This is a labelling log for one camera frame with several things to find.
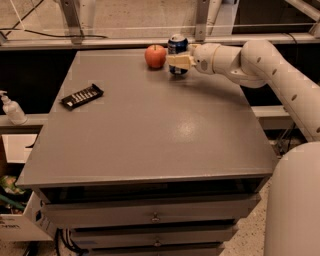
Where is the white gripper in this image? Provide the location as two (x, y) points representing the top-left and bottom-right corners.
(166, 43), (220, 74)

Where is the blue pepsi can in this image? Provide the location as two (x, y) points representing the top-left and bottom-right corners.
(167, 34), (188, 75)

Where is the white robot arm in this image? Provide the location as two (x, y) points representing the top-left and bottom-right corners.
(167, 40), (320, 256)

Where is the red apple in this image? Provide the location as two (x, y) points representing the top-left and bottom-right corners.
(144, 45), (166, 69)

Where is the grey drawer cabinet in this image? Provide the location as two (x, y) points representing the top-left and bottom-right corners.
(18, 50), (276, 256)

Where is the black chocolate bar wrapper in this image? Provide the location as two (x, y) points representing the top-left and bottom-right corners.
(61, 84), (104, 110)

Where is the white pump sanitizer bottle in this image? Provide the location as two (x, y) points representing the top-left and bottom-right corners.
(0, 90), (27, 125)

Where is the white cardboard box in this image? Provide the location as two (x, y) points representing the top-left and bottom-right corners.
(0, 134), (56, 241)

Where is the grey metal frame rail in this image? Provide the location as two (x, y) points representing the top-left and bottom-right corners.
(0, 0), (320, 51)

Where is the black cable on floor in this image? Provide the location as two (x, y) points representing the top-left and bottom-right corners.
(0, 28), (109, 40)

